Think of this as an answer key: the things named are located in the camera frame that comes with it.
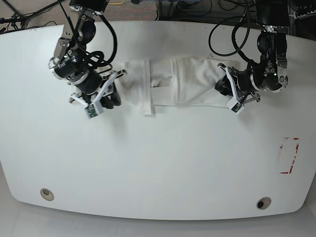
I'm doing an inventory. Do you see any red tape rectangle marking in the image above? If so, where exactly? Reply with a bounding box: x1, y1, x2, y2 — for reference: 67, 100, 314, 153
277, 137, 300, 174

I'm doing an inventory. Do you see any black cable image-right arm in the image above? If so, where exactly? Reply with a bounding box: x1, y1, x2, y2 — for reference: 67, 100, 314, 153
208, 0, 260, 62

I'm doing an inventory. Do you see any right table cable grommet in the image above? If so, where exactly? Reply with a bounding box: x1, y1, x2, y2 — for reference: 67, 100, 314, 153
256, 197, 272, 210

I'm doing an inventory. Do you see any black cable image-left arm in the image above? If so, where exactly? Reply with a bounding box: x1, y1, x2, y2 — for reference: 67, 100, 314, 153
52, 0, 118, 70

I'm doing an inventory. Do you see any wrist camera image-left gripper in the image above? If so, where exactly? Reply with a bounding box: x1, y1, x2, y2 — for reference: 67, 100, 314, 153
84, 102, 104, 119

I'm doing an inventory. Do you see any white printed T-shirt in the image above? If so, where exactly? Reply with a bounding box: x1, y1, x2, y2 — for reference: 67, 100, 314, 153
113, 57, 237, 116

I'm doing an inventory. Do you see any left table cable grommet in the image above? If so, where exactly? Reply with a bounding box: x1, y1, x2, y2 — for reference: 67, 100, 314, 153
40, 189, 54, 201

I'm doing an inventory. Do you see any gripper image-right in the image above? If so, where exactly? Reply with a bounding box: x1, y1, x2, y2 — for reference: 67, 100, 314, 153
215, 63, 261, 105

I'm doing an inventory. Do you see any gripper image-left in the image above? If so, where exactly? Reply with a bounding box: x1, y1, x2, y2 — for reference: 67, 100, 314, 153
69, 70, 121, 109

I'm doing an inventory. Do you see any table cable grommet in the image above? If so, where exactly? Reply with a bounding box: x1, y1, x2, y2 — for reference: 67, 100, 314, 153
40, 189, 54, 201
256, 197, 272, 210

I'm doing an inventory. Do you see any white power strip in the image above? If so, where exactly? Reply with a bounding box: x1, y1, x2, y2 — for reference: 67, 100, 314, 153
294, 6, 316, 19

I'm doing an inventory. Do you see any black tripod stand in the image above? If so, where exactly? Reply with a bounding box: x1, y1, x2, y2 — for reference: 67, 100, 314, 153
0, 0, 63, 35

